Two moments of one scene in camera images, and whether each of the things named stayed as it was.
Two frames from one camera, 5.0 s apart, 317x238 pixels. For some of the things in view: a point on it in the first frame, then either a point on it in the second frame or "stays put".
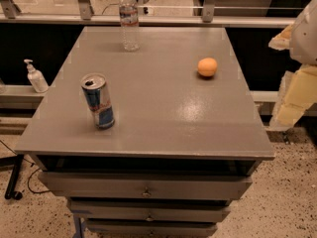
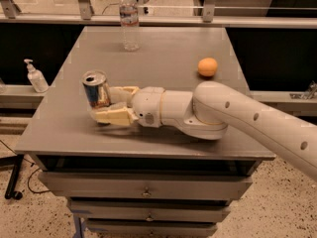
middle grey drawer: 149,210 stays put
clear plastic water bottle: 129,21 stays put
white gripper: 305,39 to 148,105
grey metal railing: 9,13 stays put
